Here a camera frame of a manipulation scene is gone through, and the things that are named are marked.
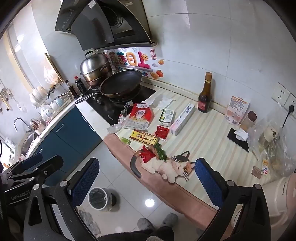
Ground yellow flat box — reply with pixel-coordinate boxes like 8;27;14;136
129;129;160;146

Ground dark brown sauce bottle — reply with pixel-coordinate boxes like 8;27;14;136
198;72;213;113

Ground black glass cooktop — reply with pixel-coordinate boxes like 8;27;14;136
88;86;156;127

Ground white wall socket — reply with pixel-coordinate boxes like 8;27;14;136
272;83;296;110

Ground black phone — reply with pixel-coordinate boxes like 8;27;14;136
227;128;251;152

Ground green and white carton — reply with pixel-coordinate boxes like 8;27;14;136
158;108;176;127

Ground small dark red-capped bottle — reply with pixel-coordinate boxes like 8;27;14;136
74;76;86;94

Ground black range hood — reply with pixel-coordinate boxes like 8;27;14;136
55;0;158;51

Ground long white pink box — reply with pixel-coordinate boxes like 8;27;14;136
170;103;195;136

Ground dark green wrapper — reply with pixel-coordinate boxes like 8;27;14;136
154;143;171;162

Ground colourful wall stickers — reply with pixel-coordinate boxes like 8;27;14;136
103;47;164;80

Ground red and white bag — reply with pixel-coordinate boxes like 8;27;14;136
122;102;154;130

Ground red sauce packet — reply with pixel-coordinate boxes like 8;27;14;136
154;125;171;141

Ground clear plastic wrapper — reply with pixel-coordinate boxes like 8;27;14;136
107;108;130;134

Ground thin dark condiment bottle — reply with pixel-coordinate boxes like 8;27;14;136
68;80;79;100

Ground white and pink rice cooker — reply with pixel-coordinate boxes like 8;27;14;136
231;173;296;234

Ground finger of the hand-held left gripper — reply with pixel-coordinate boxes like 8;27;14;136
3;153;43;176
7;155;63;186

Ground brown-lidded jar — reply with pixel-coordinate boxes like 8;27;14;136
240;111;257;130

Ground crumpled plastic bag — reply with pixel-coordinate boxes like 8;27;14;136
78;210;101;235

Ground person's dark trouser legs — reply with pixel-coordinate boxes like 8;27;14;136
97;227;174;241

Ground black power plug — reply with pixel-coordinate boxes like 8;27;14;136
282;105;292;128

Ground clear plastic bags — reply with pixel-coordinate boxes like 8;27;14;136
248;116;296;181

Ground stainless steel steamer pot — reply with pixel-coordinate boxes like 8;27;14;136
80;50;113;87

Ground small white tissue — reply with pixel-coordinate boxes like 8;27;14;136
234;129;249;141

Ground grey bin with bag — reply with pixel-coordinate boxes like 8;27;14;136
88;187;111;210

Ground crumpled white tissue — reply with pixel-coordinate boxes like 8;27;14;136
141;95;176;111

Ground black wok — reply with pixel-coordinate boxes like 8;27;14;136
74;70;142;104

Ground wooden cutting board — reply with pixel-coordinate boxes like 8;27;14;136
45;53;65;84

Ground stack of white bowls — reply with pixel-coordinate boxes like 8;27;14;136
30;86;49;107

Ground blue kitchen cabinets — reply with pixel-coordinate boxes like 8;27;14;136
30;106;103;186

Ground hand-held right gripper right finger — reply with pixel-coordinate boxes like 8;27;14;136
195;158;277;241

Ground white and pink pouch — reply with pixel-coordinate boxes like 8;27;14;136
225;95;251;126

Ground metal dish rack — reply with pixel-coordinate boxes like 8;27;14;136
29;85;73;121

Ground red snack wrapper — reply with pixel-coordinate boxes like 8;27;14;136
135;146;158;164

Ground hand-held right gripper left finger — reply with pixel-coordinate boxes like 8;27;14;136
23;158;100;241

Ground grey slipper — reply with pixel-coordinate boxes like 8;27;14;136
137;218;154;230
159;213;178;228

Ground chrome faucet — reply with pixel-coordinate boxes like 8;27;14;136
14;117;31;133

